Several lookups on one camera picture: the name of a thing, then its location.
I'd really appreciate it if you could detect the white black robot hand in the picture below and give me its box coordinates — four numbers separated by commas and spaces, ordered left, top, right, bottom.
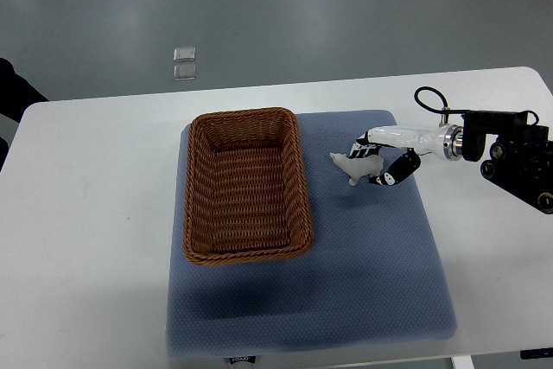
347, 124, 463, 186

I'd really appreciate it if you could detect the white bear figurine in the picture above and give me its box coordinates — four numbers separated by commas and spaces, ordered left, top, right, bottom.
329, 153, 384, 187

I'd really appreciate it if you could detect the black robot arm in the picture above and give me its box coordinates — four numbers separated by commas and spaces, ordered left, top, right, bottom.
414, 86, 552, 214

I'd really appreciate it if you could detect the brown wicker basket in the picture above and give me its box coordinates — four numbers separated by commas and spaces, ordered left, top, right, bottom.
183, 107, 315, 266

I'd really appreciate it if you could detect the blue quilted mat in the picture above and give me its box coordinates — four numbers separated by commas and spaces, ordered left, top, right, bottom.
166, 110, 456, 359

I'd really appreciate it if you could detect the black table control panel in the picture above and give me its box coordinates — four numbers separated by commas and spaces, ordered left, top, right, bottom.
519, 348, 553, 359

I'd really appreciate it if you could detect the upper metal floor plate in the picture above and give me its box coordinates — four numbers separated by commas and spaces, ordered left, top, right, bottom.
173, 47, 196, 62

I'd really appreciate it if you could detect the black label under mat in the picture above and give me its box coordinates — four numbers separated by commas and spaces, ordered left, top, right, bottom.
229, 356, 256, 365

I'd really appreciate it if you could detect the person in black clothes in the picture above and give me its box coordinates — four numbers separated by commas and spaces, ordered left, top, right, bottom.
0, 57, 49, 171

